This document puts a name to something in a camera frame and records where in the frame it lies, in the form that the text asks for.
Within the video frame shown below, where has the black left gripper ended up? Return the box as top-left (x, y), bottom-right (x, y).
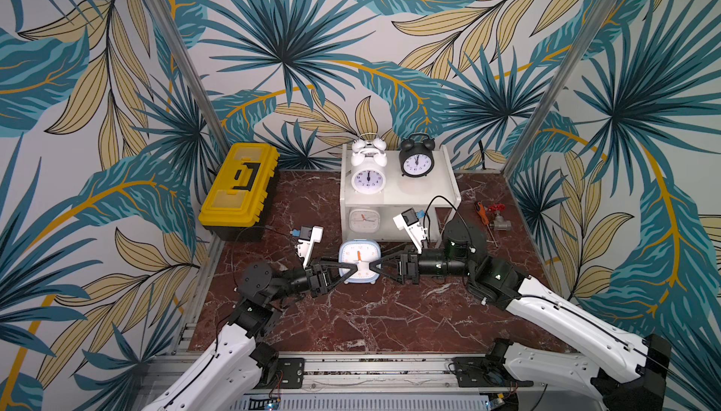
top-left (265, 255), bottom-right (357, 303)

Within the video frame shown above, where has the light blue square alarm clock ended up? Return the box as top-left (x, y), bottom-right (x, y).
top-left (338, 239), bottom-right (381, 284)

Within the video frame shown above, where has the cream square alarm clock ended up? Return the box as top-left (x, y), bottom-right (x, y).
top-left (348, 208), bottom-right (380, 234)

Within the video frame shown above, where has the black twin-bell alarm clock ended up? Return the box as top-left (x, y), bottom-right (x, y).
top-left (399, 133), bottom-right (436, 178)

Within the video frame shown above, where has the white twin-bell alarm clock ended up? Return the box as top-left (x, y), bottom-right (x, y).
top-left (351, 132), bottom-right (387, 154)

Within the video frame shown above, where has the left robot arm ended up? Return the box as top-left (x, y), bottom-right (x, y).
top-left (145, 261), bottom-right (358, 410)

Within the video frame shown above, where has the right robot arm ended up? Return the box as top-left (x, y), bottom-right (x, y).
top-left (369, 219), bottom-right (671, 410)

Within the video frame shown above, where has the white two-tier shelf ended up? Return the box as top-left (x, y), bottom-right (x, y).
top-left (340, 144), bottom-right (461, 242)

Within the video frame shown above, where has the steel valve red handwheel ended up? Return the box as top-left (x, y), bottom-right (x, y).
top-left (487, 204), bottom-right (512, 231)

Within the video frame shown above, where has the yellow black toolbox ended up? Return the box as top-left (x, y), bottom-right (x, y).
top-left (199, 142), bottom-right (280, 242)

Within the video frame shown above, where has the green circuit board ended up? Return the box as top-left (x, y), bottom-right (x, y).
top-left (247, 396), bottom-right (281, 411)

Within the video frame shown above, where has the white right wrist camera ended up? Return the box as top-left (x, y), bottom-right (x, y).
top-left (394, 208), bottom-right (427, 254)

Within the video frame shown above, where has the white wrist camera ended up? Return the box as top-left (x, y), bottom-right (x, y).
top-left (394, 208), bottom-right (427, 254)
top-left (291, 226), bottom-right (324, 267)

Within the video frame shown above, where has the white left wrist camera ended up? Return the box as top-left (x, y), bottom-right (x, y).
top-left (291, 226), bottom-right (324, 267)

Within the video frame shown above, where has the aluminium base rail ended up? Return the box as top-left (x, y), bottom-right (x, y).
top-left (145, 351), bottom-right (615, 411)

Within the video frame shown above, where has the orange handled screwdriver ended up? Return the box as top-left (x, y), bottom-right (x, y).
top-left (474, 202), bottom-right (498, 247)

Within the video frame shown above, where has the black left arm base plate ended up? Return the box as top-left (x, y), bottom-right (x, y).
top-left (266, 358), bottom-right (306, 390)

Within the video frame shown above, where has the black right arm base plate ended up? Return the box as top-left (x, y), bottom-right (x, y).
top-left (449, 357), bottom-right (534, 390)

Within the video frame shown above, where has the aluminium left corner post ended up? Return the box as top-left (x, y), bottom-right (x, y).
top-left (145, 0), bottom-right (230, 157)

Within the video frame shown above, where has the aluminium corner post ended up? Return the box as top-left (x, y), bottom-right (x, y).
top-left (145, 0), bottom-right (230, 157)
top-left (502, 0), bottom-right (617, 180)

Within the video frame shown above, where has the aluminium right corner post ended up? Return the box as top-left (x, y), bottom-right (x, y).
top-left (502, 0), bottom-right (617, 180)

